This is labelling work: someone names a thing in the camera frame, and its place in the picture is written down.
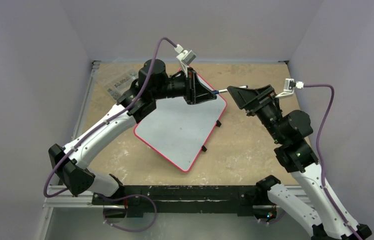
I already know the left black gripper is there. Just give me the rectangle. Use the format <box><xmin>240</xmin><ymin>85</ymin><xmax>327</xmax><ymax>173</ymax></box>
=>
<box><xmin>152</xmin><ymin>67</ymin><xmax>216</xmax><ymax>105</ymax></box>

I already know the white blue marker pen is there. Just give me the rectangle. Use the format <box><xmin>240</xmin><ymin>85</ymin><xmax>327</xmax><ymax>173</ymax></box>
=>
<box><xmin>212</xmin><ymin>85</ymin><xmax>249</xmax><ymax>95</ymax></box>

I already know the red framed whiteboard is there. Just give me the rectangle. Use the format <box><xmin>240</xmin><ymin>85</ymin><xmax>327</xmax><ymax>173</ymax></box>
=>
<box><xmin>133</xmin><ymin>69</ymin><xmax>228</xmax><ymax>173</ymax></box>

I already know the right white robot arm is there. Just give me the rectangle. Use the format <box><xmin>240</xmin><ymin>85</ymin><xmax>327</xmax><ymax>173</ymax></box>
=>
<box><xmin>227</xmin><ymin>85</ymin><xmax>372</xmax><ymax>240</ymax></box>

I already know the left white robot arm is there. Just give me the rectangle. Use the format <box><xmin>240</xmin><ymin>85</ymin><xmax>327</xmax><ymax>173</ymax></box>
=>
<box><xmin>48</xmin><ymin>59</ymin><xmax>219</xmax><ymax>205</ymax></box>

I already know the clear plastic bag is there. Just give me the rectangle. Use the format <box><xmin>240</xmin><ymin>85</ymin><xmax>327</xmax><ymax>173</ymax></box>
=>
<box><xmin>96</xmin><ymin>63</ymin><xmax>138</xmax><ymax>101</ymax></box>

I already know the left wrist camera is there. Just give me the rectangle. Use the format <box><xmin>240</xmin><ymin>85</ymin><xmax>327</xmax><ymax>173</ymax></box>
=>
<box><xmin>174</xmin><ymin>44</ymin><xmax>197</xmax><ymax>76</ymax></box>

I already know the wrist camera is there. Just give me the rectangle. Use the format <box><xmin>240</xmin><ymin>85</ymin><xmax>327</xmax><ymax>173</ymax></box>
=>
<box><xmin>174</xmin><ymin>44</ymin><xmax>197</xmax><ymax>76</ymax></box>
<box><xmin>275</xmin><ymin>78</ymin><xmax>304</xmax><ymax>99</ymax></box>

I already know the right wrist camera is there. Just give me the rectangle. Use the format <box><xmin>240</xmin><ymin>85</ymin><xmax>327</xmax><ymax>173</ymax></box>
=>
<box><xmin>275</xmin><ymin>78</ymin><xmax>304</xmax><ymax>99</ymax></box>

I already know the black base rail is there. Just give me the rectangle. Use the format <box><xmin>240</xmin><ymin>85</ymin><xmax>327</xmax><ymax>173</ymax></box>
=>
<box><xmin>92</xmin><ymin>185</ymin><xmax>273</xmax><ymax>218</ymax></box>

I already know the aluminium frame rail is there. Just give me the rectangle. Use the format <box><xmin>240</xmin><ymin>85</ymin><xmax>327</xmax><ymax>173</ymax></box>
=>
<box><xmin>37</xmin><ymin>60</ymin><xmax>102</xmax><ymax>240</ymax></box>

